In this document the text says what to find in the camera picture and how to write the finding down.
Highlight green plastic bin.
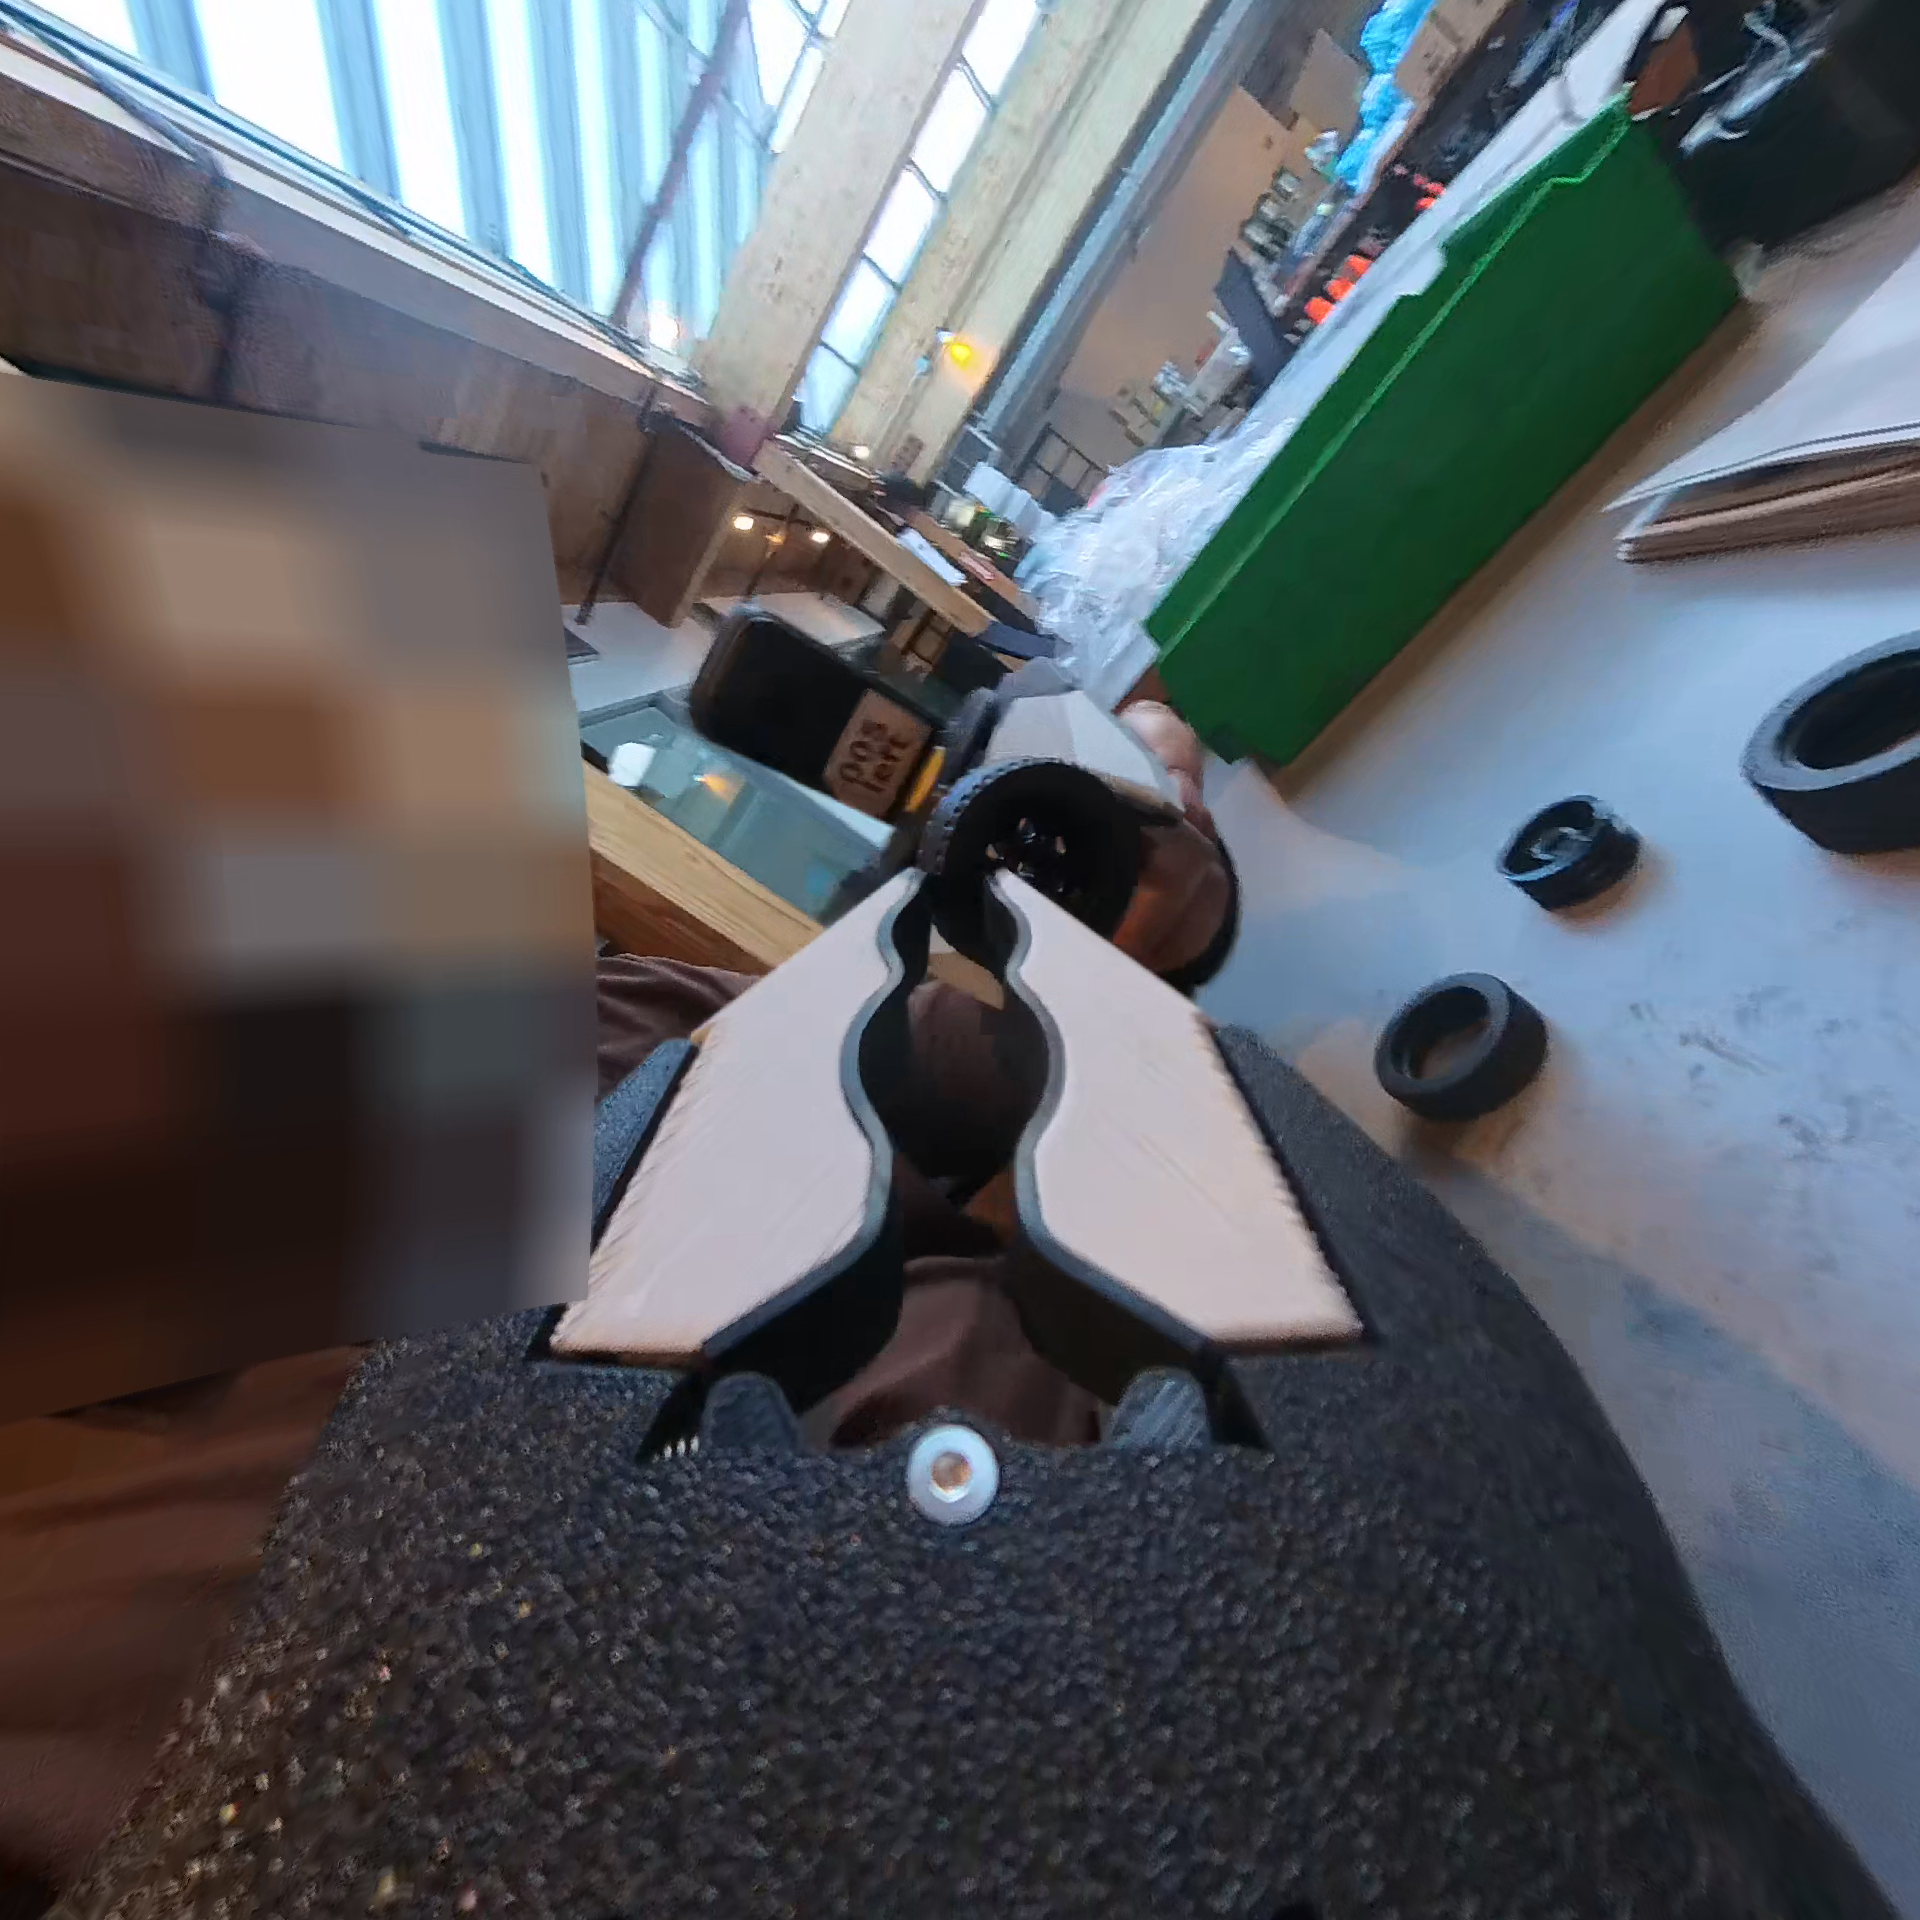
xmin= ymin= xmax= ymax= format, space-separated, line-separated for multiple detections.
xmin=1141 ymin=92 xmax=1741 ymax=768

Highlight black toy wheel rim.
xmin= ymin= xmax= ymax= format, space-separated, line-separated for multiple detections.
xmin=1496 ymin=793 xmax=1642 ymax=911
xmin=995 ymin=815 xmax=1100 ymax=906

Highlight clear plastic bags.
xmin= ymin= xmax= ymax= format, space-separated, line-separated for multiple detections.
xmin=1019 ymin=426 xmax=1291 ymax=692

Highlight person's brown garment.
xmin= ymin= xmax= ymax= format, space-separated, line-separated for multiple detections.
xmin=0 ymin=952 xmax=1112 ymax=1892

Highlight black toy tire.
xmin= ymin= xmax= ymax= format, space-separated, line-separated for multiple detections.
xmin=1741 ymin=630 xmax=1920 ymax=858
xmin=918 ymin=756 xmax=1158 ymax=947
xmin=1374 ymin=971 xmax=1549 ymax=1121

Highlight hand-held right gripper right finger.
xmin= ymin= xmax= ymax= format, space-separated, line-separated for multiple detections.
xmin=984 ymin=866 xmax=1367 ymax=1408

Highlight black power adapter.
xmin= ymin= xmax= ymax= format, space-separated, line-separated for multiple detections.
xmin=1626 ymin=0 xmax=1920 ymax=249

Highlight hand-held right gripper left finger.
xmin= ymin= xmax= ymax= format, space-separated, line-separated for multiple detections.
xmin=554 ymin=866 xmax=928 ymax=1399

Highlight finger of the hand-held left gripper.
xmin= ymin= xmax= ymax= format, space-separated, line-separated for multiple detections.
xmin=977 ymin=689 xmax=1187 ymax=824

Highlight instruction booklet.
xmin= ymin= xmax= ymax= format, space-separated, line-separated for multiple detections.
xmin=1612 ymin=246 xmax=1920 ymax=563

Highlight person's left hand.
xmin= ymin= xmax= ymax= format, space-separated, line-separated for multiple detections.
xmin=1114 ymin=701 xmax=1248 ymax=996

